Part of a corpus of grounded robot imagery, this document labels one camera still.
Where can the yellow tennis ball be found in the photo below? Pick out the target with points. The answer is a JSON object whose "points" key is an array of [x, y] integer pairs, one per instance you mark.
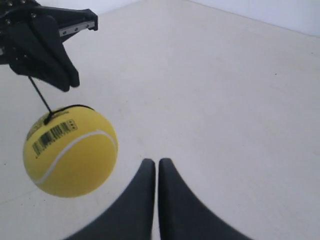
{"points": [[70, 152]]}

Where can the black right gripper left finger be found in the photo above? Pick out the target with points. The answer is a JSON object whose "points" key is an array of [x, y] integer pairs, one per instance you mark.
{"points": [[130, 217]]}

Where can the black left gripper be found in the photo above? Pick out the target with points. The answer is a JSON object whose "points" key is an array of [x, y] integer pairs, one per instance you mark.
{"points": [[32, 40]]}

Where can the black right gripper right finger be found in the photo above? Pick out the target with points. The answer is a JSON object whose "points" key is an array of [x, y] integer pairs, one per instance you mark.
{"points": [[182, 216]]}

